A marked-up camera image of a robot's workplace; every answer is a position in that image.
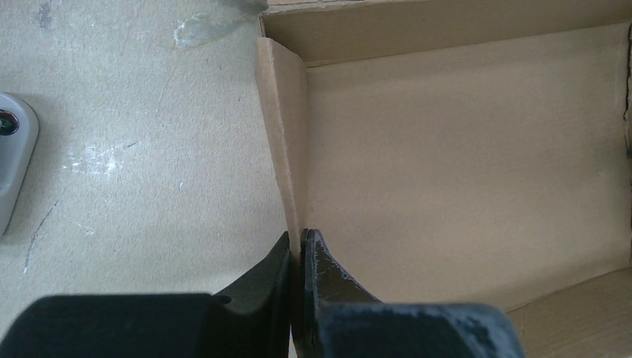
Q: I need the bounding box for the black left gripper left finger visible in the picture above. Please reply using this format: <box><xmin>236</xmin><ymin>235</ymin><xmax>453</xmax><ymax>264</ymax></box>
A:
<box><xmin>1</xmin><ymin>234</ymin><xmax>291</xmax><ymax>357</ymax></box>

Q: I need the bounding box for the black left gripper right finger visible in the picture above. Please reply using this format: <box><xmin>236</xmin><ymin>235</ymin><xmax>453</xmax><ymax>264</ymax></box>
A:
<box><xmin>291</xmin><ymin>229</ymin><xmax>525</xmax><ymax>357</ymax></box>

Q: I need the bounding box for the brown cardboard box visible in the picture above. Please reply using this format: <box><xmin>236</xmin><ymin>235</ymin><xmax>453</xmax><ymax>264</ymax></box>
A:
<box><xmin>256</xmin><ymin>1</ymin><xmax>631</xmax><ymax>357</ymax></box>

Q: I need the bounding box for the pale pink correction tape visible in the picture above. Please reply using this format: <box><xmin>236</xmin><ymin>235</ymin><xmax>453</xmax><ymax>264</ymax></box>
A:
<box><xmin>1</xmin><ymin>92</ymin><xmax>40</xmax><ymax>233</ymax></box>

